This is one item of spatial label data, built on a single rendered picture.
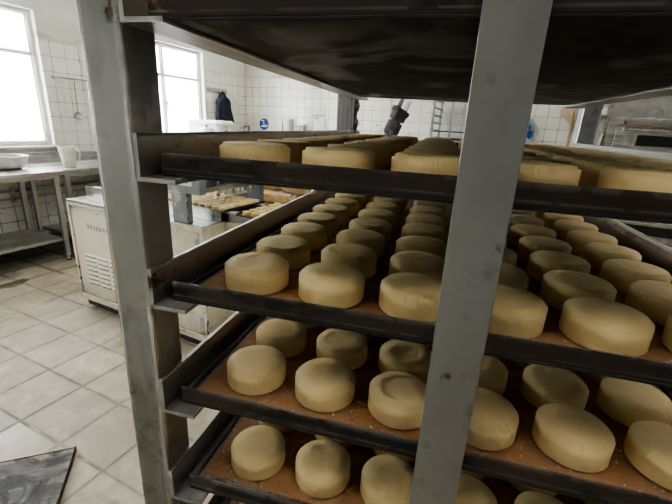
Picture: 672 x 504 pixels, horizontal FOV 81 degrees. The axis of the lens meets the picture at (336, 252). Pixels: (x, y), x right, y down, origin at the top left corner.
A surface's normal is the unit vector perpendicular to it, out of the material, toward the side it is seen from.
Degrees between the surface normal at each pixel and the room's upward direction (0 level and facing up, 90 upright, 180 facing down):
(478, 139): 90
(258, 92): 90
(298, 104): 90
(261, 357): 0
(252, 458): 0
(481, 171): 90
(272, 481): 0
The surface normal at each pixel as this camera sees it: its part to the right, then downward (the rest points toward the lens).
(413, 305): -0.18, 0.30
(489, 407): 0.05, -0.95
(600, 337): -0.62, 0.22
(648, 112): -0.44, 0.26
